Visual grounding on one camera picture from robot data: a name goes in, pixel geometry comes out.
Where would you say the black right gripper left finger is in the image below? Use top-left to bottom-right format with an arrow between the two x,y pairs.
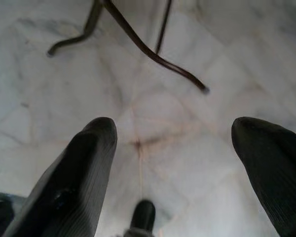
2,117 -> 118,237

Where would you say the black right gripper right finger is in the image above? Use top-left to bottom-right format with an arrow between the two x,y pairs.
231,117 -> 296,237

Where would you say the marble pattern folding table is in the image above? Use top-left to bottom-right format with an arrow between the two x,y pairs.
46,0 -> 210,95

